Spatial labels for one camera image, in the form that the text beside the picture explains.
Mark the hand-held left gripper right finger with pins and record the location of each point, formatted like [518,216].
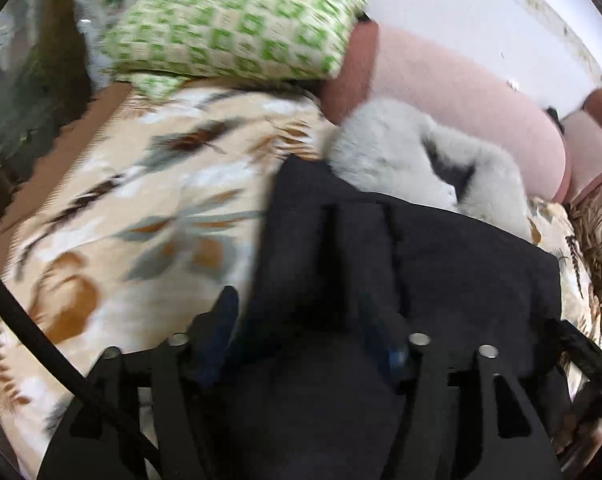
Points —
[381,332]

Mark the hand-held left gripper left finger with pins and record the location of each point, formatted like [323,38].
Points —
[220,321]

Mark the black coat with fur collar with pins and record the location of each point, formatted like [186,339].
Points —
[421,265]

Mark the floral printed bed sheet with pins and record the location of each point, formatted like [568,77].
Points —
[131,220]

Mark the striped beige cushion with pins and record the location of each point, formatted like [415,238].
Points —
[601,240]

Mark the green checkered pillow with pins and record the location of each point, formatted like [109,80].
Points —
[236,25]

